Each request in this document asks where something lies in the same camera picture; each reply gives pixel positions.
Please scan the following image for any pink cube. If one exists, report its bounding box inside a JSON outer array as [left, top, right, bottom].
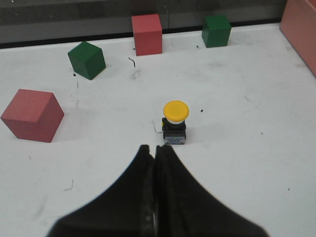
[[131, 14, 162, 56], [1, 89, 64, 143]]

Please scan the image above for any yellow push button switch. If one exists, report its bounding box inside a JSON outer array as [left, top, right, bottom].
[[162, 100, 189, 145]]

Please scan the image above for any green cube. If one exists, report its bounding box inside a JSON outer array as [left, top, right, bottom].
[[201, 15, 232, 48], [68, 41, 106, 80]]

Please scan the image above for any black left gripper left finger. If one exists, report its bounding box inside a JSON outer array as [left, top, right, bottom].
[[48, 145, 155, 237]]

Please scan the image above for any pink plastic bin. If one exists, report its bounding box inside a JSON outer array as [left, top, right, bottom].
[[280, 0, 316, 74]]

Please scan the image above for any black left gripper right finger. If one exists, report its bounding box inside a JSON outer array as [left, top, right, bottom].
[[154, 145, 267, 237]]

